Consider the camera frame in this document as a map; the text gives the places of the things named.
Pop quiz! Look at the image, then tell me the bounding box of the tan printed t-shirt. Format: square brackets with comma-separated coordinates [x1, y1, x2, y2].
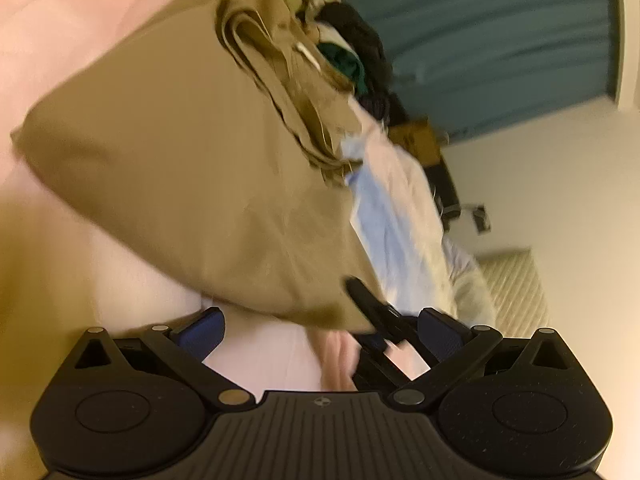
[10, 0, 388, 333]

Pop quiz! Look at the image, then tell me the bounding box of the brown paper bag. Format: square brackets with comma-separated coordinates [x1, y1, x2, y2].
[387, 117, 443, 168]

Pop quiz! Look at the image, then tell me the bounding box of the wide blue curtain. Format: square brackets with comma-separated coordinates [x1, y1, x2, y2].
[277, 0, 621, 146]

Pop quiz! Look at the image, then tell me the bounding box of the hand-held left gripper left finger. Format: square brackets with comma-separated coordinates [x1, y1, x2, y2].
[72, 306, 256, 413]

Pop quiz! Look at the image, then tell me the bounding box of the light blue pillow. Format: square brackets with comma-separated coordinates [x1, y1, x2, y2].
[440, 237, 497, 331]

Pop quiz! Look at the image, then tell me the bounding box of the pile of mixed clothes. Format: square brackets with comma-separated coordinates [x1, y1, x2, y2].
[277, 0, 408, 121]

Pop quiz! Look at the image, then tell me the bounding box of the black sofa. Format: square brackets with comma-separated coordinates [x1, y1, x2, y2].
[425, 152, 463, 231]

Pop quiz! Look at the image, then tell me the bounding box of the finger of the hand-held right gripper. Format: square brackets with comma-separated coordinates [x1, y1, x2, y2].
[355, 334, 415, 392]
[345, 276, 417, 347]

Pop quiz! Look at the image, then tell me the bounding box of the striped beige cushion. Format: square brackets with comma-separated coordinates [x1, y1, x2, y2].
[475, 247, 551, 341]

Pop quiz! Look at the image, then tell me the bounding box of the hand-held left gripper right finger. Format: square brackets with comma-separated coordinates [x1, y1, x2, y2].
[387, 307, 571, 413]

